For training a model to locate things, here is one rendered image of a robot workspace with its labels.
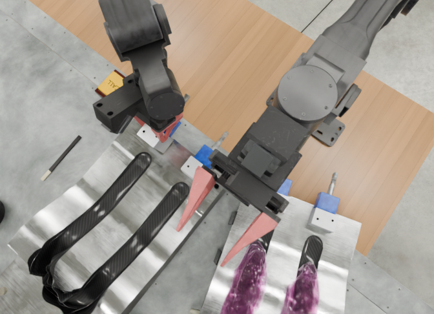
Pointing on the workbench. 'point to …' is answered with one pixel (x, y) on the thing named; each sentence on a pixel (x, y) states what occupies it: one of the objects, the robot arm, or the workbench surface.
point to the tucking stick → (61, 158)
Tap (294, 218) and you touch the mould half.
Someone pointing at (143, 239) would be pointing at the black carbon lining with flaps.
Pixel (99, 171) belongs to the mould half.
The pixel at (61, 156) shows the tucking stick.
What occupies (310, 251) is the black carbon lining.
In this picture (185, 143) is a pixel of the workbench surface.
